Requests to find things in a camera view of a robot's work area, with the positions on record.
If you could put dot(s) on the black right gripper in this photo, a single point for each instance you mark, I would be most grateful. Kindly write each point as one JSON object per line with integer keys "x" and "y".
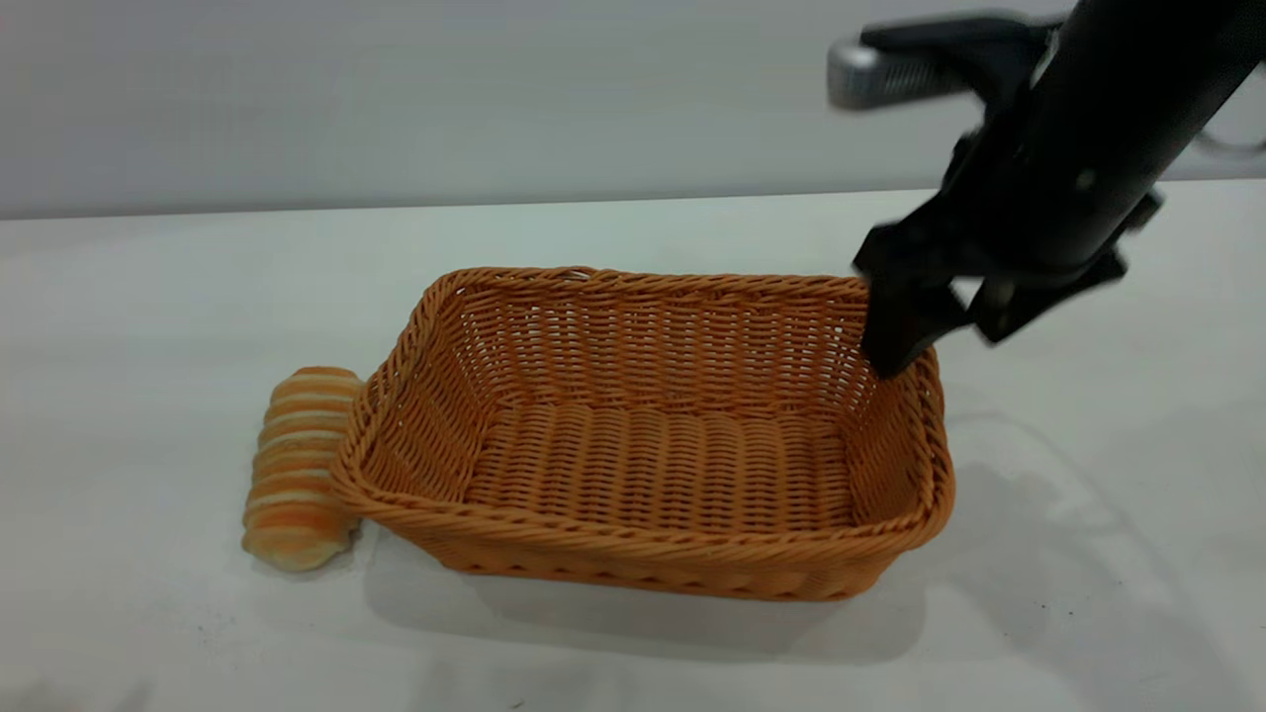
{"x": 1039, "y": 218}

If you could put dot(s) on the orange woven wicker basket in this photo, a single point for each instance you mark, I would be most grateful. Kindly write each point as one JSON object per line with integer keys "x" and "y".
{"x": 643, "y": 465}

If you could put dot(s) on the striped orange bread roll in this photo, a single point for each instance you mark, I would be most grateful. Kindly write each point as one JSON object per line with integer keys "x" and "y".
{"x": 292, "y": 475}

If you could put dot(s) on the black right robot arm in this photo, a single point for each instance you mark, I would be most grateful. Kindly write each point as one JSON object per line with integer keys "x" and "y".
{"x": 1147, "y": 69}

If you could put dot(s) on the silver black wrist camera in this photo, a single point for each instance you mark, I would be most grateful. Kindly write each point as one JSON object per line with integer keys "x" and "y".
{"x": 880, "y": 74}

